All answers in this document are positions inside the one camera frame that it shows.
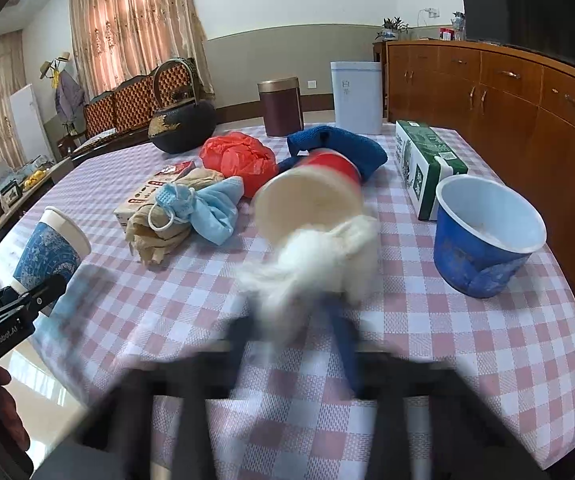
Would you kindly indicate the pink patterned curtain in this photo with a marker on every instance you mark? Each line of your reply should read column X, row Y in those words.
column 132, row 25

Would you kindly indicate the red plastic bag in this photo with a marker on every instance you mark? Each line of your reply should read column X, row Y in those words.
column 237, row 157

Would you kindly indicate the small red box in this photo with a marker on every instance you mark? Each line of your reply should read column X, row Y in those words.
column 446, row 34

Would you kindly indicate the potted plant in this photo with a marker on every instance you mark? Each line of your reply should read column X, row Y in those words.
column 392, row 27

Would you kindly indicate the black television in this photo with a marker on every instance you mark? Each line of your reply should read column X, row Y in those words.
column 532, row 10

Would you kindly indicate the white tissue wad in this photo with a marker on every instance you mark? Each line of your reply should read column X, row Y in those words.
column 312, row 257

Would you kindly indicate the green and white carton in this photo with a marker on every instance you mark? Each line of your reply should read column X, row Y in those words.
column 425, row 160

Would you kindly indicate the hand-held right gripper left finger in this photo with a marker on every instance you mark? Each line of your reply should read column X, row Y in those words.
column 187, row 410

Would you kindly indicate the wooden sofa with woven back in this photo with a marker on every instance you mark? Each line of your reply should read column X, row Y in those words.
column 117, row 107

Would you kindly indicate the white board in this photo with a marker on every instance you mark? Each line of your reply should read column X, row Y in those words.
column 28, row 117

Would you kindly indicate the maroon bin with gold lid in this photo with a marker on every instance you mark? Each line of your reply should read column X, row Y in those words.
column 280, row 107

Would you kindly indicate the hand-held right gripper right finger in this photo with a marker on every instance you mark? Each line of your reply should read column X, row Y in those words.
column 342, row 347

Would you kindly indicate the wooden sideboard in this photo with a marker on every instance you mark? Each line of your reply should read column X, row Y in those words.
column 497, row 110

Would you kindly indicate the yellow fruits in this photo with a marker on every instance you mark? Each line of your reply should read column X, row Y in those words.
column 35, row 178

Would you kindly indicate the blue cloth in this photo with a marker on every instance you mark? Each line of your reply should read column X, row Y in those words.
column 340, row 145

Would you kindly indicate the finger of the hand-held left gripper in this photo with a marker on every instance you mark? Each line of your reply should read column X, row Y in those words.
column 45, row 289

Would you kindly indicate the red and white box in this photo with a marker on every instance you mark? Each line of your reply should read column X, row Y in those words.
column 150, row 191

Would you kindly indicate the white bin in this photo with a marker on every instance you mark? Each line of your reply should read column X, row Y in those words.
column 356, row 97

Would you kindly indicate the white wall charger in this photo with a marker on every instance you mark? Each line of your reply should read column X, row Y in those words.
column 430, row 12

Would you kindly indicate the blue patterned paper cup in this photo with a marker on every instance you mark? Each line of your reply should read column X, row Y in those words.
column 47, row 255

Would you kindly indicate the person's left hand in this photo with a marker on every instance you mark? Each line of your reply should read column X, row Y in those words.
column 2, row 395

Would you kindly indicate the blue paper bowl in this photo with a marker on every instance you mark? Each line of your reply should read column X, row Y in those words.
column 485, row 245

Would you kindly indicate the coat rack with hats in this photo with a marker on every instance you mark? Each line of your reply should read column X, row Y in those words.
column 65, row 90

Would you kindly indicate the pink checkered tablecloth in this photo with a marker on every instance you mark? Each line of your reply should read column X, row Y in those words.
column 177, row 320

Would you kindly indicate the blue face mask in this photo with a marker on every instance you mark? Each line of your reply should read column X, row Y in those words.
column 207, row 210

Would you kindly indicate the red paper cup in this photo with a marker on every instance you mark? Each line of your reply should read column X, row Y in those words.
column 312, row 195

